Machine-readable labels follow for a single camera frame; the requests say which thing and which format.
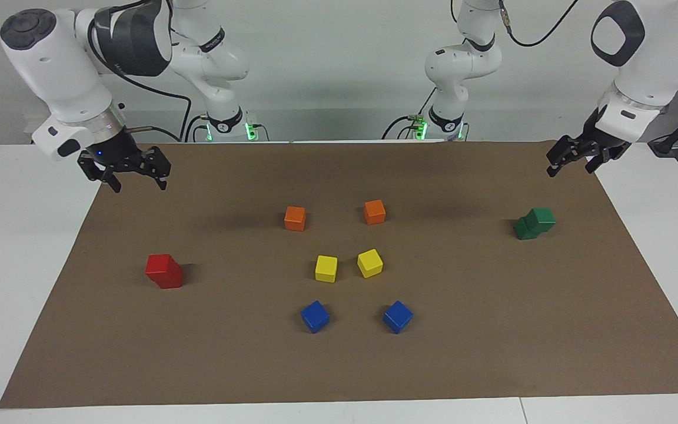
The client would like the green wooden cube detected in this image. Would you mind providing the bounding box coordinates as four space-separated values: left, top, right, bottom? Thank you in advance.
514 215 541 241
526 207 557 234

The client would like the red wooden cube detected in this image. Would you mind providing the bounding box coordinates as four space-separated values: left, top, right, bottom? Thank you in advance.
153 263 185 290
144 253 175 279

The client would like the orange wooden cube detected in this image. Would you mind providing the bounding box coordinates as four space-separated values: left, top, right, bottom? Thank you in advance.
284 206 307 232
363 199 387 226

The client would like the yellow wooden cube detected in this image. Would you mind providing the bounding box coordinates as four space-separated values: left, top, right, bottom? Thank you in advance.
357 249 384 279
314 254 339 284

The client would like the blue wooden cube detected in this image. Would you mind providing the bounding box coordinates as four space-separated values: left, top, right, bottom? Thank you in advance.
383 300 414 334
300 300 331 334

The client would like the brown table mat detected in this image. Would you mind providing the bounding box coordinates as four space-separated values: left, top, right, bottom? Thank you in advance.
0 140 678 409

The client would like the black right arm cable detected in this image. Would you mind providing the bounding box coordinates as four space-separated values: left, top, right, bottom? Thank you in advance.
87 0 200 143

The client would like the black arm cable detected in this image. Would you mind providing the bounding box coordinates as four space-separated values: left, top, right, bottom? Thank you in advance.
87 0 200 143
497 0 580 49

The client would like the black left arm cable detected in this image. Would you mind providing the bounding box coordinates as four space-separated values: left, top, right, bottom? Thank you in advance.
497 0 580 49

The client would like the black base cable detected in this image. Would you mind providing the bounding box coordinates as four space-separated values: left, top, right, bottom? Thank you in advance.
381 87 437 141

